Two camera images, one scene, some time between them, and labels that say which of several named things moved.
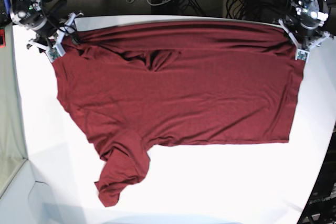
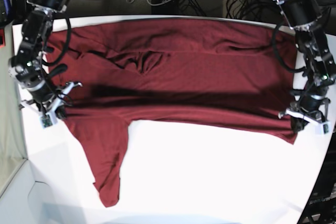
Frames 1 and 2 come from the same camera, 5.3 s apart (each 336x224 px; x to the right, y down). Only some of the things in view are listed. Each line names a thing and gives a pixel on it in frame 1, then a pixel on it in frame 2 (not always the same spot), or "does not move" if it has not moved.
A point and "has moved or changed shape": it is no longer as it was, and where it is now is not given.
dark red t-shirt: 132,86 has moved or changed shape
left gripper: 48,42 → 51,103
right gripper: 305,40 → 311,108
